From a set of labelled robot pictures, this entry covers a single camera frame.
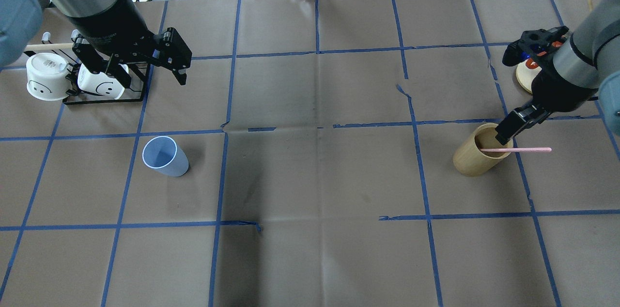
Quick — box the white mug with smiley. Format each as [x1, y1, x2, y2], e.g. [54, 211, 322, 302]
[77, 64, 126, 100]

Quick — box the orange cup on stand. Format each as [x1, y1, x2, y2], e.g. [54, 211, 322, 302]
[525, 56, 540, 70]

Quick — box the black wire mug rack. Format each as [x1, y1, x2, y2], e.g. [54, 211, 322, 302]
[24, 31, 148, 106]

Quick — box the wooden bamboo cup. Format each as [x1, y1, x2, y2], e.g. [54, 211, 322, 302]
[452, 123, 514, 177]

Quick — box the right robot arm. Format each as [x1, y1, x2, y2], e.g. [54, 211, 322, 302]
[496, 0, 620, 145]

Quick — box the light blue plastic cup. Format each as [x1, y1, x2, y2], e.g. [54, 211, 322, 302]
[141, 136, 189, 177]

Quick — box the wooden mug tree stand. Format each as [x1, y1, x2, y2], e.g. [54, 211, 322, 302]
[514, 61, 542, 94]

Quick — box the white mug showing base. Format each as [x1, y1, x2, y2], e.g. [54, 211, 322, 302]
[25, 53, 72, 101]

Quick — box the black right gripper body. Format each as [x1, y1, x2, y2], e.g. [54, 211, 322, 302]
[502, 26, 569, 66]

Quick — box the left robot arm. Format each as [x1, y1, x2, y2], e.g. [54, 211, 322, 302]
[1, 0, 192, 88]

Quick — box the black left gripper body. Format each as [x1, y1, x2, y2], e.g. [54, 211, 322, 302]
[72, 26, 161, 89]

